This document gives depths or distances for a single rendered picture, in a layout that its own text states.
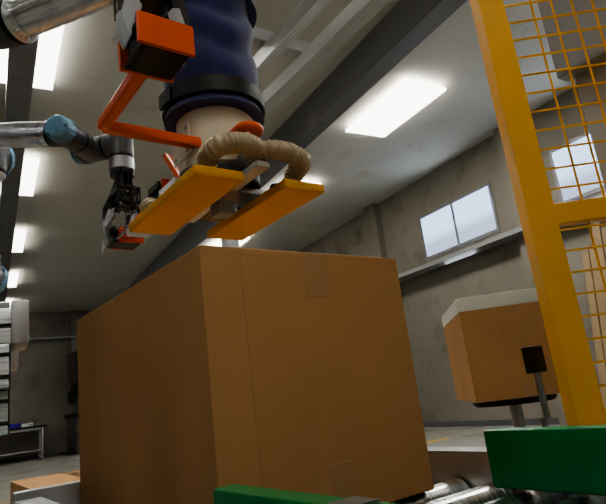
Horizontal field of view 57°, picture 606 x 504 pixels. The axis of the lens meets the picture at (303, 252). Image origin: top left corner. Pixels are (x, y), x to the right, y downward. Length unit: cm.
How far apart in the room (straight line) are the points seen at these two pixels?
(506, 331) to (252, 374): 162
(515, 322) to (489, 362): 19
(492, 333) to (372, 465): 143
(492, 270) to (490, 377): 614
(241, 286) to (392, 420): 34
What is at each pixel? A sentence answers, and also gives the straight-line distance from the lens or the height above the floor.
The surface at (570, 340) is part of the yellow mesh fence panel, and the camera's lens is 107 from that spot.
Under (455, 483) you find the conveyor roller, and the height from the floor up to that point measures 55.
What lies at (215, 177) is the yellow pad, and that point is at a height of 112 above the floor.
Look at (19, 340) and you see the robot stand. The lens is 131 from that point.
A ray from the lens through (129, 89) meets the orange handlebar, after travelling 99.
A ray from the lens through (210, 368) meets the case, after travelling 77.
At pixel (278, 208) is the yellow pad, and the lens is 120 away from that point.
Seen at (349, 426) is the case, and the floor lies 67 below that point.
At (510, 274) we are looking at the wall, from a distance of 817.
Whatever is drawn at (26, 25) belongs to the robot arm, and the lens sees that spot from 137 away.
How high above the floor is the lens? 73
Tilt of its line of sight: 14 degrees up
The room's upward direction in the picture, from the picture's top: 7 degrees counter-clockwise
